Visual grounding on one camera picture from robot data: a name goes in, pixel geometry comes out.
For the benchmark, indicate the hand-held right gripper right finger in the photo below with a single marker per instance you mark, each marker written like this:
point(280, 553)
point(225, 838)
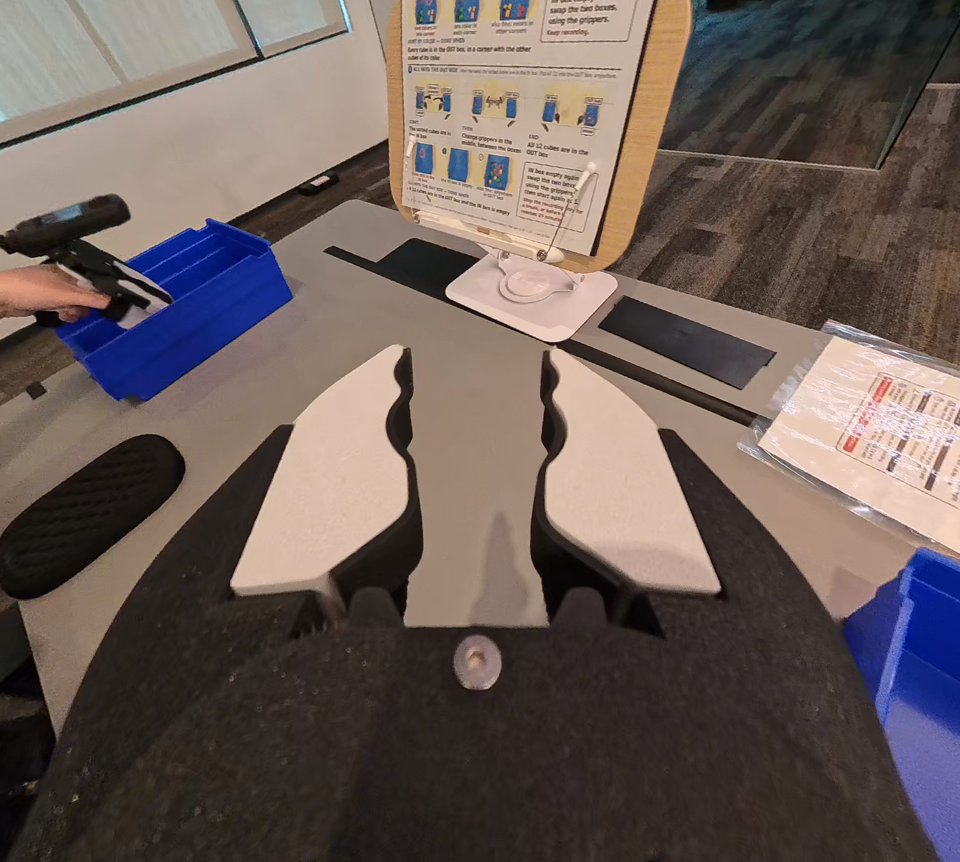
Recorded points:
point(622, 487)

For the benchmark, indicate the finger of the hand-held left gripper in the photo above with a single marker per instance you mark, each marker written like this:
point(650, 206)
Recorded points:
point(142, 281)
point(142, 315)

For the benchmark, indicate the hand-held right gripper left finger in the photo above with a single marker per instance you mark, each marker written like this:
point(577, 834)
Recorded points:
point(330, 487)

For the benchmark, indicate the blue plastic bin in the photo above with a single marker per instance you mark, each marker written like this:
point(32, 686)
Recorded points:
point(225, 300)
point(915, 689)

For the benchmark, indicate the small black floor device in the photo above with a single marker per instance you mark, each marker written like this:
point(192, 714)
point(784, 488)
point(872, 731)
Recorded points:
point(319, 184)

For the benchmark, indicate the black padded armrest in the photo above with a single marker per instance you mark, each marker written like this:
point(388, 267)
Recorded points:
point(82, 517)

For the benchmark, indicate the paper in plastic sleeve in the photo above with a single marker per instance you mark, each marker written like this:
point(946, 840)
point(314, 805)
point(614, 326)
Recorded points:
point(862, 427)

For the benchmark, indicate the instruction sheet on wooden stand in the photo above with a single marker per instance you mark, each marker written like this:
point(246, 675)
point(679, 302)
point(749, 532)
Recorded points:
point(652, 127)

